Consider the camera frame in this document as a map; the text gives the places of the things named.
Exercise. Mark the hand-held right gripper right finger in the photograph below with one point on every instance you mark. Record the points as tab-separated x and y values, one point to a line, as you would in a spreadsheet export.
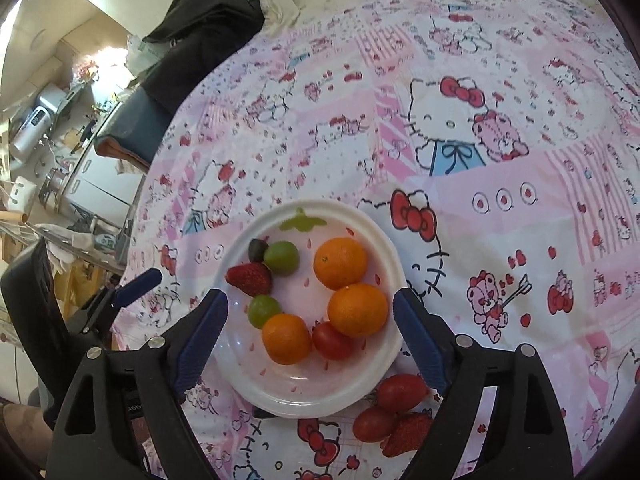
420	340

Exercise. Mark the black jacket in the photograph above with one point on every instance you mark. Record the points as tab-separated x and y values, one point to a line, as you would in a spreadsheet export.
200	35

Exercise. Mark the white plastic bag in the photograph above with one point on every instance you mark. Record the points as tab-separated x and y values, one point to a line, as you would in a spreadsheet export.
140	50

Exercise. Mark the person's left forearm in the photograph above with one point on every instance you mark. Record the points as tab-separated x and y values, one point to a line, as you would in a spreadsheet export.
20	422

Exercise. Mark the red strawberry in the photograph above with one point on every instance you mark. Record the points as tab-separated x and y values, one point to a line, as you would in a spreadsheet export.
407	432
250	280

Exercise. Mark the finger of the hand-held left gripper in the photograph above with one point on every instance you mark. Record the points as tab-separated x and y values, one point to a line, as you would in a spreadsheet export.
142	280

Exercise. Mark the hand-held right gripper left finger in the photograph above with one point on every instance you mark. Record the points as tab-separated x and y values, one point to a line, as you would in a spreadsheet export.
202	340

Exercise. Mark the green grape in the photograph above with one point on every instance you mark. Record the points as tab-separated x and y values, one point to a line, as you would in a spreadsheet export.
262	311
281	258

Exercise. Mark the dark purple grape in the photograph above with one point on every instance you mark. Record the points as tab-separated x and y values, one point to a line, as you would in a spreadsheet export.
256	250

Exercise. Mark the blue orange cushion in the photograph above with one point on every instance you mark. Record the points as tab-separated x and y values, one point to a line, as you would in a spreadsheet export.
135	120

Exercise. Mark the red cherry tomato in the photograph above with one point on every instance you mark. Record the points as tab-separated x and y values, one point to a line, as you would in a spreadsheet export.
374	422
332	341
402	392

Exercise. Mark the orange tangerine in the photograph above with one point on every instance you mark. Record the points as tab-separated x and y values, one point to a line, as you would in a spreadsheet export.
357	310
340	263
286	339

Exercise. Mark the black chair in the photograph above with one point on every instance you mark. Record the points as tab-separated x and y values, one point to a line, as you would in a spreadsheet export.
30	320

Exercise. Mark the white strawberry print plate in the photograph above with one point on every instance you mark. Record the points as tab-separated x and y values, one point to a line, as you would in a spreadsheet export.
300	385

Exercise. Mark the pink cartoon printed blanket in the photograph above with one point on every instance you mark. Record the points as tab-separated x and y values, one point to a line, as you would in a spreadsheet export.
500	210

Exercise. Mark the white kitchen cabinet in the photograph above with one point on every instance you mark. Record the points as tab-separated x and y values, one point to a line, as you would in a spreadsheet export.
95	180

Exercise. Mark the white kitchen appliance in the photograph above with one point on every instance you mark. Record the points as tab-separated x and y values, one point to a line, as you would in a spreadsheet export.
30	130

